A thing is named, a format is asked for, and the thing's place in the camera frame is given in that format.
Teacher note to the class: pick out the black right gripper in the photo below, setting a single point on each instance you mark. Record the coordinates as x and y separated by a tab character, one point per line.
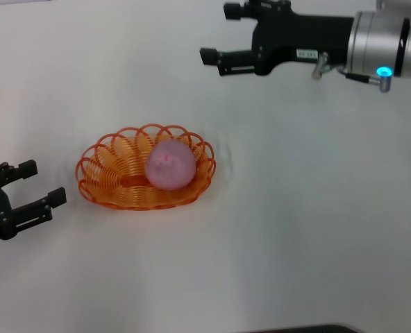
295	38

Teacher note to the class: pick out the orange woven plastic basket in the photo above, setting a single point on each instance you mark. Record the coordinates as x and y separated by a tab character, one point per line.
115	180

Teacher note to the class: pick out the pink peach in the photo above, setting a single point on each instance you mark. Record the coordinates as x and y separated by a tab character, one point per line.
170	166

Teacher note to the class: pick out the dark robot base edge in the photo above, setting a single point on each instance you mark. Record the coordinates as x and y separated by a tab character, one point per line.
306	329

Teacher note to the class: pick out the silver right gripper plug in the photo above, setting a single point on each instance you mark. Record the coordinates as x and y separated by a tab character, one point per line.
320	66

